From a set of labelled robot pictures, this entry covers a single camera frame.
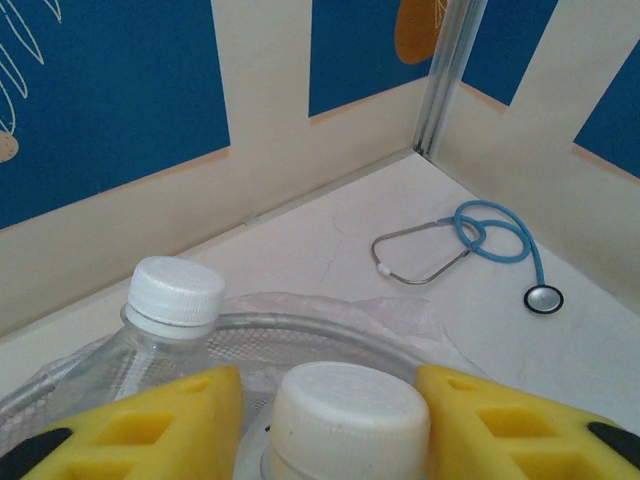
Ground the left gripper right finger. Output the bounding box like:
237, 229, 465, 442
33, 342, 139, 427
415, 363, 640, 480

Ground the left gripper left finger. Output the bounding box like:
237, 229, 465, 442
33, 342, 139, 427
0, 364, 245, 480

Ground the clear bottle red white label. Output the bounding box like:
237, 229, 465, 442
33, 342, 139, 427
49, 255, 241, 416

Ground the large pale green bottle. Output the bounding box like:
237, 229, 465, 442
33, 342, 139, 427
259, 360, 432, 480

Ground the grey translucent waste bin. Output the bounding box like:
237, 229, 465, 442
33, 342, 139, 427
0, 309, 481, 480

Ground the blue stethoscope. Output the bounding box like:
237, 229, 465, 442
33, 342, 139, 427
370, 199, 566, 316

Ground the aluminium corner post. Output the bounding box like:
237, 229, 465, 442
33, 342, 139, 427
412, 0, 489, 159

